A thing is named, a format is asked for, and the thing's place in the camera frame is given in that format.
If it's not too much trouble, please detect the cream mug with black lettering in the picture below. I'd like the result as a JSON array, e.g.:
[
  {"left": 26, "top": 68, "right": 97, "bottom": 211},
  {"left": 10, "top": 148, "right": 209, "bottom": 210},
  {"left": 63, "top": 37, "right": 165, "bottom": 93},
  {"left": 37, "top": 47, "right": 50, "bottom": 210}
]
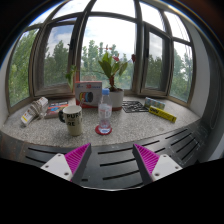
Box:
[{"left": 58, "top": 104, "right": 84, "bottom": 137}]

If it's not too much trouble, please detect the dark slatted panel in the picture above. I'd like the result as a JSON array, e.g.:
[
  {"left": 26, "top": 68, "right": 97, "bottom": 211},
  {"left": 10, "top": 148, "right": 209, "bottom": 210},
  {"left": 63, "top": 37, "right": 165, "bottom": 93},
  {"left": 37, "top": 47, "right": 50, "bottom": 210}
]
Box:
[{"left": 0, "top": 119, "right": 212, "bottom": 192}]

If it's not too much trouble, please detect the coiled beige rope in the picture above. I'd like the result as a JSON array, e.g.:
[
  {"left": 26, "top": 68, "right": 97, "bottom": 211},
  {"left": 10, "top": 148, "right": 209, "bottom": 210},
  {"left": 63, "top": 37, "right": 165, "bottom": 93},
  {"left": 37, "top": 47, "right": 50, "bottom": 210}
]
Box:
[{"left": 29, "top": 99, "right": 46, "bottom": 120}]

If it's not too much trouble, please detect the colourful dark magazine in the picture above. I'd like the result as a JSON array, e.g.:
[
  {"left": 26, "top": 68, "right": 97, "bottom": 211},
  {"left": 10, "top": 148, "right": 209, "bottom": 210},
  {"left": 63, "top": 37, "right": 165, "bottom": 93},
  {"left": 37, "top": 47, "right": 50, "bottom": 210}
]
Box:
[{"left": 44, "top": 101, "right": 70, "bottom": 120}]

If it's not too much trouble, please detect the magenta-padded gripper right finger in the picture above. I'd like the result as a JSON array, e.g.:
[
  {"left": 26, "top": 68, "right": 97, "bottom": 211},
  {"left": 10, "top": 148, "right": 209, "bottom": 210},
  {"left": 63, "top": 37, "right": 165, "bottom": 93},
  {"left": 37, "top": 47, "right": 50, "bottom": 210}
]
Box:
[{"left": 131, "top": 142, "right": 184, "bottom": 186}]

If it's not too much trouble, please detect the flat round red coaster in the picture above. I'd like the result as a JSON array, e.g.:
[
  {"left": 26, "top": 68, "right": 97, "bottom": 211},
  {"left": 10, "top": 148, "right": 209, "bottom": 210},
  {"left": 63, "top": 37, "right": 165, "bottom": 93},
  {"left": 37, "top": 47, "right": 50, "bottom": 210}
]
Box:
[{"left": 94, "top": 124, "right": 113, "bottom": 136}]

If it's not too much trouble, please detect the potted plant with red flowers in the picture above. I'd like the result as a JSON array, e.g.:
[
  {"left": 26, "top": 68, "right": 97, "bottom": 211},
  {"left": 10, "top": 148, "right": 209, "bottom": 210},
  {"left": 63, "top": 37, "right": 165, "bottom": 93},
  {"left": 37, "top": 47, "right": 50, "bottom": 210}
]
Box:
[{"left": 64, "top": 49, "right": 137, "bottom": 112}]

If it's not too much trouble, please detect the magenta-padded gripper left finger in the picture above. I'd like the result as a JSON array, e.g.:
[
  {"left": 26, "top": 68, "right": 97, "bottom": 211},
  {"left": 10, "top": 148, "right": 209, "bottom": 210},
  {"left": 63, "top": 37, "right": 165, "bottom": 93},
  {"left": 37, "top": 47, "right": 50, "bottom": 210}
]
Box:
[{"left": 40, "top": 142, "right": 93, "bottom": 186}]

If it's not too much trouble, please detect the white and yellow package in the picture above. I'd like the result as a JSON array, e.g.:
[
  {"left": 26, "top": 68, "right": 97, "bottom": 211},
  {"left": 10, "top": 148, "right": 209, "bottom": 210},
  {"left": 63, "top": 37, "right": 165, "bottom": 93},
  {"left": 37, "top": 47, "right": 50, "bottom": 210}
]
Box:
[{"left": 20, "top": 96, "right": 50, "bottom": 127}]

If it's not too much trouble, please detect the grey framed bay window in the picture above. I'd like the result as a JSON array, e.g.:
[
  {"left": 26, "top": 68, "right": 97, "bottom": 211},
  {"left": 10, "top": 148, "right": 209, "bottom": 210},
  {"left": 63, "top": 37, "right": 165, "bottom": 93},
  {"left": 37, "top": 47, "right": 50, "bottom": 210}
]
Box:
[{"left": 4, "top": 0, "right": 198, "bottom": 115}]

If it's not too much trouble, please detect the clear blue-capped water bottle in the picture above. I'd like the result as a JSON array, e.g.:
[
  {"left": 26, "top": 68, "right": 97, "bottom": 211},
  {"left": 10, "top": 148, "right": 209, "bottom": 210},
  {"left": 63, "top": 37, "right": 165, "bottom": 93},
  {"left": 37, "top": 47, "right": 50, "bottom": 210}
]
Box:
[{"left": 97, "top": 87, "right": 114, "bottom": 133}]

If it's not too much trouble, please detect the white and red filament box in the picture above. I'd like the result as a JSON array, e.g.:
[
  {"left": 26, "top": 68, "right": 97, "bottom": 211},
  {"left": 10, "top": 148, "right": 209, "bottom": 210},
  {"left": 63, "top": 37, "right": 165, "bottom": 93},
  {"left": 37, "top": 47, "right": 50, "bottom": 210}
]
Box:
[{"left": 74, "top": 80, "right": 104, "bottom": 109}]

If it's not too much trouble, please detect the pastel blue box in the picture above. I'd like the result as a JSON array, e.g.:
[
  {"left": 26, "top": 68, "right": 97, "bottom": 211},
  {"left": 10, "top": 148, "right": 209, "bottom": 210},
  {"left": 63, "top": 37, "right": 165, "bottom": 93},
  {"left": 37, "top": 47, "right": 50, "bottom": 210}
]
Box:
[{"left": 143, "top": 96, "right": 167, "bottom": 111}]

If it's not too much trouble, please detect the long yellow glue box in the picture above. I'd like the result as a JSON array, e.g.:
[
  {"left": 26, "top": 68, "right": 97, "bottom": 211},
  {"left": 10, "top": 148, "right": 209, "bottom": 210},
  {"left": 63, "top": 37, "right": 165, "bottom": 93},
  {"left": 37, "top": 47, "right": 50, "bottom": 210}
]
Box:
[{"left": 147, "top": 105, "right": 178, "bottom": 124}]

